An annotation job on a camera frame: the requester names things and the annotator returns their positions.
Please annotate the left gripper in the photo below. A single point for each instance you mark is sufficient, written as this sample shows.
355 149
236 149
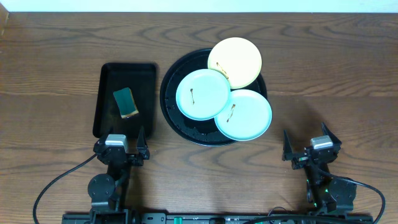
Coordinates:
132 157

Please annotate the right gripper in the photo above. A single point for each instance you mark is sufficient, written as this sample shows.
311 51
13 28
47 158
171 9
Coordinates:
287 154

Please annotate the green yellow sponge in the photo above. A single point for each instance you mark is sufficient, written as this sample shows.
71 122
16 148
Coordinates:
125 102

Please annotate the mint plate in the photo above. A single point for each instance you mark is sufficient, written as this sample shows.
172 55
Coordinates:
247 116
202 94

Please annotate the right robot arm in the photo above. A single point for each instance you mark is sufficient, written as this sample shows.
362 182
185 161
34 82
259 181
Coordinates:
330 196

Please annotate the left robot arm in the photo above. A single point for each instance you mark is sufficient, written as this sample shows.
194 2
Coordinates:
108 191

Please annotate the black round tray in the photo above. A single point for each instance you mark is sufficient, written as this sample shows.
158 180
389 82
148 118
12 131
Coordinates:
200 132

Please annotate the black rectangular tray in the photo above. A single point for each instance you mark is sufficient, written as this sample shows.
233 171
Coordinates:
140 79

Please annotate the yellow plate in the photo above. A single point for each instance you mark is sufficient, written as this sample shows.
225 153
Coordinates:
237 59

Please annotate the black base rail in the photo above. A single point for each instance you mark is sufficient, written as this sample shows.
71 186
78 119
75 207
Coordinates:
156 218

